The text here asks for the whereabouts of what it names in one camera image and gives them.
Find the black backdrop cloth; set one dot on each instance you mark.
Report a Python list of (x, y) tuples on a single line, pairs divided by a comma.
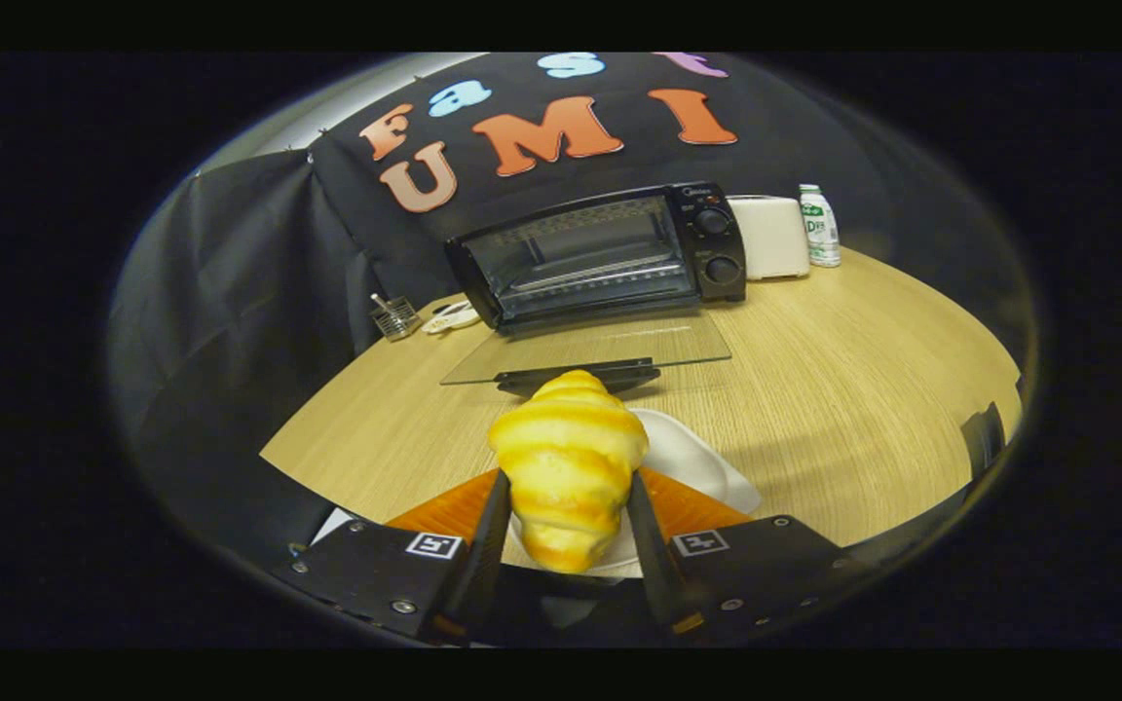
[(230, 292)]

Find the metal baking tray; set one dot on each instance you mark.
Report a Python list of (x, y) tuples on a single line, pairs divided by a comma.
[(610, 275)]

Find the yellow croissant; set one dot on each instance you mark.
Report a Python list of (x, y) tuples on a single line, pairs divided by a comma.
[(569, 467)]

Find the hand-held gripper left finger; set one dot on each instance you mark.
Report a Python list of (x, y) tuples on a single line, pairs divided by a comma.
[(483, 565)]

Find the white bread toaster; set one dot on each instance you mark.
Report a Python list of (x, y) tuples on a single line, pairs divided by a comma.
[(767, 239)]

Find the white bottle green label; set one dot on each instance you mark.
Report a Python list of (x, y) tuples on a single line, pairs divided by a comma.
[(820, 229)]

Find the small white object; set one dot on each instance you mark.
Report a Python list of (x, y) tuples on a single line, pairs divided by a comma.
[(452, 318)]

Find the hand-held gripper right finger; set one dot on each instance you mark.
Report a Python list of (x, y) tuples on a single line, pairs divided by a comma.
[(654, 565)]

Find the black toaster oven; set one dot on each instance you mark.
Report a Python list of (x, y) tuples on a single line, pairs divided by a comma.
[(717, 243)]

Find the dark object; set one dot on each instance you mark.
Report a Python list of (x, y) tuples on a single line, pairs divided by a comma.
[(985, 438)]

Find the white plate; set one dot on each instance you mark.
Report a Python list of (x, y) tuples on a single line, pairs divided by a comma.
[(697, 458)]

